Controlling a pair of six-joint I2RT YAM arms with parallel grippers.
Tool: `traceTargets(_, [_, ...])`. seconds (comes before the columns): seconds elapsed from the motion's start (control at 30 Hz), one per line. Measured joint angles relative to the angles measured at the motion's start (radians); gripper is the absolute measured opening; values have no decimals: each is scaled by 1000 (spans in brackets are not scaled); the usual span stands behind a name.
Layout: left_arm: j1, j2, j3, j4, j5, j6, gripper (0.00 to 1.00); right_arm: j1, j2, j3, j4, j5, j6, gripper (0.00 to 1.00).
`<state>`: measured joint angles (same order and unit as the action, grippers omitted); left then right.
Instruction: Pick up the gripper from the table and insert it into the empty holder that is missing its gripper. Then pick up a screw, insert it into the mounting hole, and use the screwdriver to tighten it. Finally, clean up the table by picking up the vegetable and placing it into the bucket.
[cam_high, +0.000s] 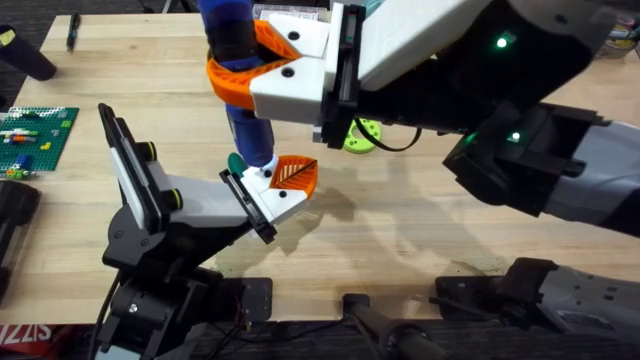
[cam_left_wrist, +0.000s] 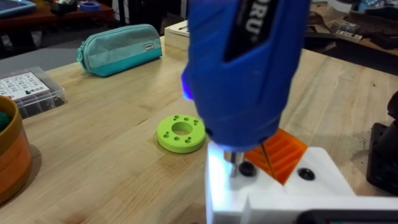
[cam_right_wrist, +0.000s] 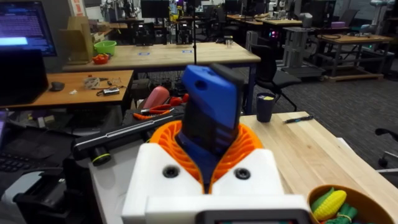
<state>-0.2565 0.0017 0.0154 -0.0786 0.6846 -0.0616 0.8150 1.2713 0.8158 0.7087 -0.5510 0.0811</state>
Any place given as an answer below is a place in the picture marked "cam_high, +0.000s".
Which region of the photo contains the blue electric screwdriver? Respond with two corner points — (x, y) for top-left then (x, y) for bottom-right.
(196, 0), (279, 169)

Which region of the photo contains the clear plastic box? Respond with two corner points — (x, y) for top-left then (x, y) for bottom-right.
(251, 2), (332, 22)

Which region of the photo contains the black upright wrist plate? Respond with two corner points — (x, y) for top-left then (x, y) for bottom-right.
(97, 102), (167, 234)

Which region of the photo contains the green disc with holes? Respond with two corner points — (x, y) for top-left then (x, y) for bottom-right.
(343, 117), (383, 155)

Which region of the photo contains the green board with toy blocks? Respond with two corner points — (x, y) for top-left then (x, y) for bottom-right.
(0, 105), (81, 181)

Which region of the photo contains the black case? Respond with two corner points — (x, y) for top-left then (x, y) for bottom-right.
(0, 179), (42, 302)

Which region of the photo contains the round container of small items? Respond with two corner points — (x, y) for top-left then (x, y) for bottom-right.
(598, 13), (640, 60)

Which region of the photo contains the black pen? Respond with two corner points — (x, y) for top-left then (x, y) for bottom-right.
(65, 11), (82, 54)

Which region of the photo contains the black cylinder with yellow tape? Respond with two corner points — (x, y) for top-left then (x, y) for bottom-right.
(0, 23), (58, 83)

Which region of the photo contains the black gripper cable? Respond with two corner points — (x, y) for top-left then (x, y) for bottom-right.
(352, 118), (424, 153)

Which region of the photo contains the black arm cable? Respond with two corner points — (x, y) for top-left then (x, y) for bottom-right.
(86, 272), (123, 360)

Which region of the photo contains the black stand post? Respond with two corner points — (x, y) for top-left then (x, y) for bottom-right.
(341, 292), (452, 360)

